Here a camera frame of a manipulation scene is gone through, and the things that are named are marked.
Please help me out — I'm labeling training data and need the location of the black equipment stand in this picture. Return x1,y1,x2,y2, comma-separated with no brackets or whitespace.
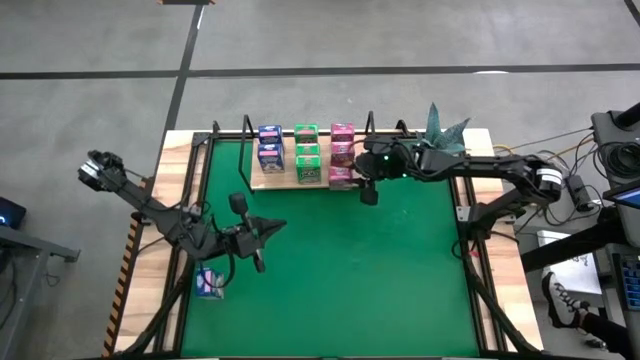
590,102,640,186

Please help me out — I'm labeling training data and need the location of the blue Frosted Flakes cereal box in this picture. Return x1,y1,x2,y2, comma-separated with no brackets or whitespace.
256,142,286,175
257,124,285,146
195,267,226,301

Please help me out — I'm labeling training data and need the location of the green table mat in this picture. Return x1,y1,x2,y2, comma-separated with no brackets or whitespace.
180,139,481,359

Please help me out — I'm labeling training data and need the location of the black yellow hazard tape strip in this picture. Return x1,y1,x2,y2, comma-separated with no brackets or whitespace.
102,219,139,357

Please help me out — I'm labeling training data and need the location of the black keyboard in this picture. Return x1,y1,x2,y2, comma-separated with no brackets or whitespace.
617,252,640,314

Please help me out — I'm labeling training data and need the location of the person's leg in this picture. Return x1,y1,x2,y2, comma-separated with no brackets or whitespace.
579,312,636,359

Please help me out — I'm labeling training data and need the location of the black metal table frame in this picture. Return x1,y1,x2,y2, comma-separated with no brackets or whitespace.
107,118,544,360

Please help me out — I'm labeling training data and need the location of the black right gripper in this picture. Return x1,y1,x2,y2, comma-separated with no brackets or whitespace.
351,135,419,207

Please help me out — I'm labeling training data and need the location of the black device with blue light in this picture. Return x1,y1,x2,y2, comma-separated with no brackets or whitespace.
0,196,27,230

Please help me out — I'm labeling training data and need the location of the artificial plant in white pot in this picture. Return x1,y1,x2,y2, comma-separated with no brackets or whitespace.
417,102,472,156

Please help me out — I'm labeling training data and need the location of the black power adapter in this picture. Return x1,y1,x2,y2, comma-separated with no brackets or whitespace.
567,174,594,211

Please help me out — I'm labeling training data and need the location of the white printed sheet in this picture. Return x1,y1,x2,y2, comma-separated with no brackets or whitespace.
537,229,604,296

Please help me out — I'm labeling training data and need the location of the black monitor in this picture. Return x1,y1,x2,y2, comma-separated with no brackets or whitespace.
602,179,640,241

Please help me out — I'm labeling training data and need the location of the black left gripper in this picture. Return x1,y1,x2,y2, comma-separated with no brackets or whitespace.
222,192,288,274

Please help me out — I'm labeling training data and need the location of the yellow cable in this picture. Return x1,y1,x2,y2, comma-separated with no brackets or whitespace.
492,142,531,181

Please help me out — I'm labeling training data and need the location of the pink Raisin Bran cereal box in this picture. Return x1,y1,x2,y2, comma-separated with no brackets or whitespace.
330,141,356,169
330,122,356,144
327,165,355,192

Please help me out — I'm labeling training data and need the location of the wooden shelf with black frame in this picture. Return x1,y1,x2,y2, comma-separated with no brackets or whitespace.
237,110,380,193

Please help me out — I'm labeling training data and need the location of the person's shoe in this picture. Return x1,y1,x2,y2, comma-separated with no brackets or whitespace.
540,271,591,330

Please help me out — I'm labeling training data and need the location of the grey side table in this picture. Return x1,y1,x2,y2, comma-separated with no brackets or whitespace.
0,224,81,360

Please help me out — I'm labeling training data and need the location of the black desk crossbar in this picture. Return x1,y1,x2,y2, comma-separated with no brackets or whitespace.
519,222,616,274

